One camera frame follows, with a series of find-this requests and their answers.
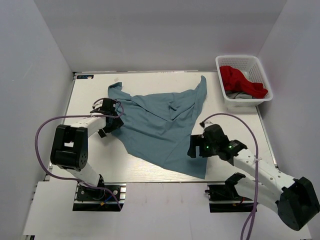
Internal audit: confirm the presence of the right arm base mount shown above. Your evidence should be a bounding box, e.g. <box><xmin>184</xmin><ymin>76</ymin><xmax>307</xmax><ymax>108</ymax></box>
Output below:
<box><xmin>204</xmin><ymin>184</ymin><xmax>254</xmax><ymax>213</ymax></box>

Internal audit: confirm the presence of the blue label sticker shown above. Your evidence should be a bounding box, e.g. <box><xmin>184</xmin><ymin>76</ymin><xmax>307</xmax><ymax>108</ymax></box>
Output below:
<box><xmin>76</xmin><ymin>74</ymin><xmax>94</xmax><ymax>80</ymax></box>

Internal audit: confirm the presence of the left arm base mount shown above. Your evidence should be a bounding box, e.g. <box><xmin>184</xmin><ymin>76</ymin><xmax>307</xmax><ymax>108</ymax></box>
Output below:
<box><xmin>72</xmin><ymin>183</ymin><xmax>127</xmax><ymax>212</ymax></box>

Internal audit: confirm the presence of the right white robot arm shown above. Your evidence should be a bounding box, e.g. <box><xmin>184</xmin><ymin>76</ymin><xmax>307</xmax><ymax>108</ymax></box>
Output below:
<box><xmin>187</xmin><ymin>124</ymin><xmax>320</xmax><ymax>231</ymax></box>

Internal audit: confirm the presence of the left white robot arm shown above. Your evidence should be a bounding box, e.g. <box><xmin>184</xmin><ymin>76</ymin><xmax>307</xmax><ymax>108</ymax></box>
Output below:
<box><xmin>50</xmin><ymin>98</ymin><xmax>124</xmax><ymax>200</ymax></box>

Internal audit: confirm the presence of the red t-shirt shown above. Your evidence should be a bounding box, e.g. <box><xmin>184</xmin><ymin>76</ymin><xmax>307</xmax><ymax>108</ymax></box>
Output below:
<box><xmin>219</xmin><ymin>66</ymin><xmax>268</xmax><ymax>99</ymax></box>

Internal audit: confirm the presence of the blue-grey t-shirt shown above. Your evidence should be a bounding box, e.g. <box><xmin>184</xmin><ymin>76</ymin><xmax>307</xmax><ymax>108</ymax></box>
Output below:
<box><xmin>108</xmin><ymin>76</ymin><xmax>207</xmax><ymax>179</ymax></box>

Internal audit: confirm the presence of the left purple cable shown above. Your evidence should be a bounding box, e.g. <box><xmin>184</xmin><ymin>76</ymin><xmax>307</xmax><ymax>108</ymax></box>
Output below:
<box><xmin>34</xmin><ymin>97</ymin><xmax>125</xmax><ymax>211</ymax></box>

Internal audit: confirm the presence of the white plastic basket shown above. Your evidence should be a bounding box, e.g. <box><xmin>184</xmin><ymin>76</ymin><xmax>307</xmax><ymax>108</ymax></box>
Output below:
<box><xmin>215</xmin><ymin>55</ymin><xmax>273</xmax><ymax>108</ymax></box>

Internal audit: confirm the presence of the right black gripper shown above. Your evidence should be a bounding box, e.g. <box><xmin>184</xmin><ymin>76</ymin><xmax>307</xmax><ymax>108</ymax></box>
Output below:
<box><xmin>187</xmin><ymin>134</ymin><xmax>219</xmax><ymax>159</ymax></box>

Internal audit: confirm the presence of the grey t-shirt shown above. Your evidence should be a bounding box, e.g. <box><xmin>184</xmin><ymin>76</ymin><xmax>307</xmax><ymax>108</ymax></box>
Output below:
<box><xmin>225</xmin><ymin>91</ymin><xmax>255</xmax><ymax>100</ymax></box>

